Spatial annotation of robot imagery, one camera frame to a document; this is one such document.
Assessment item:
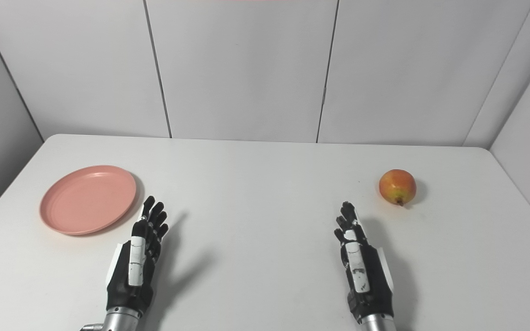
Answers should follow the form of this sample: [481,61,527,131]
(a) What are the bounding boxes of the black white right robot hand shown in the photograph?
[334,201,394,322]

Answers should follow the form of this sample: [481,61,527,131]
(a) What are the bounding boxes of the pink round plate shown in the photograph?
[40,165,137,236]

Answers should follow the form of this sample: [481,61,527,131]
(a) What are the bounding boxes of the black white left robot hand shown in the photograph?
[106,196,169,318]

